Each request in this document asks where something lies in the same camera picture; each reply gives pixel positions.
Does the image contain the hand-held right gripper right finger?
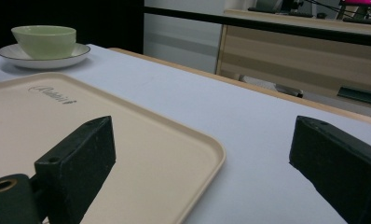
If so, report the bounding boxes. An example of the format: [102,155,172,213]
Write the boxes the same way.
[288,115,371,224]

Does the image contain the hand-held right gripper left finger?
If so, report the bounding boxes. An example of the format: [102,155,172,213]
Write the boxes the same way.
[34,115,117,224]

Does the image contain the beige plastic tray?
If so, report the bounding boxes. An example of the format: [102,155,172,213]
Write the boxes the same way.
[0,72,227,224]

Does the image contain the white plate with dark rim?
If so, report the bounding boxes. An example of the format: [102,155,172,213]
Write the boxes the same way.
[0,42,91,70]

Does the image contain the white tablecloth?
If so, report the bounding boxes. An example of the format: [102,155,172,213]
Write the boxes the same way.
[0,44,371,224]

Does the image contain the wooden desk with shelves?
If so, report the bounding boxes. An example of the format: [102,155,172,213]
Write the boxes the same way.
[215,8,371,122]

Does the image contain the green ceramic bowl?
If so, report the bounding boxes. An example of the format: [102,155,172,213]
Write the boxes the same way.
[10,25,77,61]

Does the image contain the dark green rail piece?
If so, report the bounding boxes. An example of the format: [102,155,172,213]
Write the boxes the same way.
[337,86,371,106]

